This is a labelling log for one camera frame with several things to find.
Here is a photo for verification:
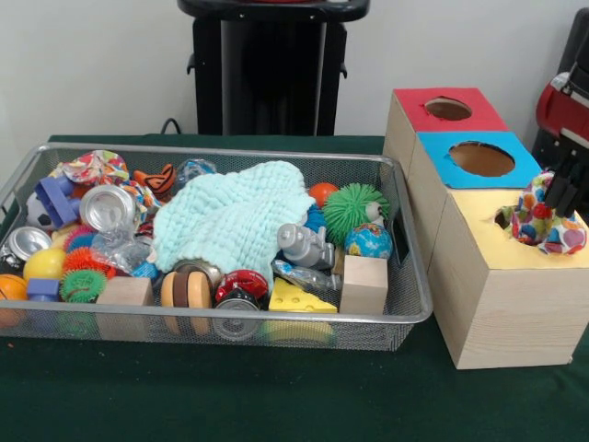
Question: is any green spiky ball with eyes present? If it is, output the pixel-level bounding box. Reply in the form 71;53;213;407
323;183;391;247

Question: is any clear mesh bin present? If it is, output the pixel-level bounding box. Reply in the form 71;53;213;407
0;141;434;354

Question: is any wooden box with three holes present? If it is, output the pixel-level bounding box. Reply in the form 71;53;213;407
384;87;589;371

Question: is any yellow cheese wedge toy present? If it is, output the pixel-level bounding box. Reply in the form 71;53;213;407
268;279;339;316

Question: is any orange toy basketball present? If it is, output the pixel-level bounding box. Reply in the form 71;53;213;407
0;273;29;305

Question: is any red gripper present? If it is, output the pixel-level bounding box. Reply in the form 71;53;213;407
537;74;589;220

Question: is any blue globe ball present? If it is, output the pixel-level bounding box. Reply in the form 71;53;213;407
344;224;394;262

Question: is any red ball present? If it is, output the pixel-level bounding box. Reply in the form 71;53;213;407
309;182;340;209

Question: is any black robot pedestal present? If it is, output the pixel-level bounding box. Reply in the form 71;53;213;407
178;0;374;137

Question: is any blue spiky ball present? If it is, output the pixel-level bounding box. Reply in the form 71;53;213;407
306;208;327;233

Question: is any dark green tablecloth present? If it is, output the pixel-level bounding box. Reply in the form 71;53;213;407
0;134;589;442

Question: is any mint green muslin cloth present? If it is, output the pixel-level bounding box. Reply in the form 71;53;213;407
150;161;316;279

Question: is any colourful polka dot cloth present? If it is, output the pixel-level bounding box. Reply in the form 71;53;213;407
497;171;588;256

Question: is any plain wooden block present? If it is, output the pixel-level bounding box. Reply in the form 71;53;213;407
340;256;390;317

